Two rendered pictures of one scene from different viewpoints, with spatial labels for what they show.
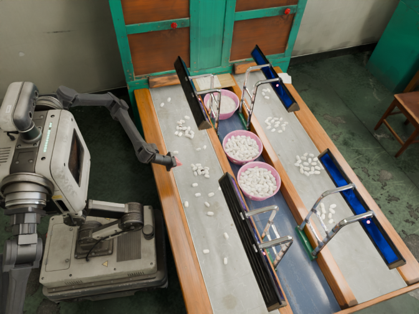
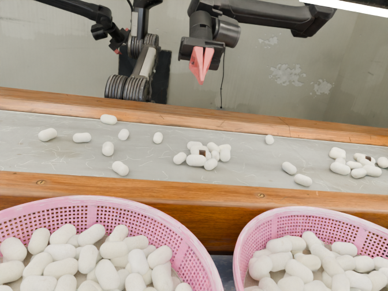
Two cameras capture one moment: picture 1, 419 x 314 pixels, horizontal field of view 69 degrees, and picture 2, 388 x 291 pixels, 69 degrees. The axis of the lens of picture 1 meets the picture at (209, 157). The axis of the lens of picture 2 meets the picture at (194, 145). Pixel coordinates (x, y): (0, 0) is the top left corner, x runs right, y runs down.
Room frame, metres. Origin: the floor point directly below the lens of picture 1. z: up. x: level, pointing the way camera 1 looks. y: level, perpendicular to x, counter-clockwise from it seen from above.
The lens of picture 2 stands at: (1.16, -0.45, 0.98)
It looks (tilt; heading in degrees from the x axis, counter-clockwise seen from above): 23 degrees down; 100
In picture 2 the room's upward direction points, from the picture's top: 9 degrees clockwise
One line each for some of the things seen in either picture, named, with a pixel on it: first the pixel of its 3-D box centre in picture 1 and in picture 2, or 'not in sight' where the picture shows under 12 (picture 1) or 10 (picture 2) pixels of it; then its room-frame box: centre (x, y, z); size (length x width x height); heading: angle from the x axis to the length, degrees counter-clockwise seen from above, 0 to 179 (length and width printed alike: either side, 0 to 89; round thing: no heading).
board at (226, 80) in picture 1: (212, 82); not in sight; (1.93, 0.01, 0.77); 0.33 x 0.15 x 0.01; 110
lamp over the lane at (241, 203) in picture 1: (249, 232); not in sight; (0.55, -0.19, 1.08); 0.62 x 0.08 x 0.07; 20
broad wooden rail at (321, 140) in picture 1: (322, 155); not in sight; (1.34, -0.79, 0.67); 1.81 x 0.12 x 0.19; 20
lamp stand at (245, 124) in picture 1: (258, 98); not in sight; (1.63, -0.31, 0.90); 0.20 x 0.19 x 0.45; 20
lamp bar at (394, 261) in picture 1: (358, 201); not in sight; (0.75, -0.72, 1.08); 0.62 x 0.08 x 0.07; 20
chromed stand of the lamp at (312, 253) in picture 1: (331, 223); not in sight; (0.72, -0.65, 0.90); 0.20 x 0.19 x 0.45; 20
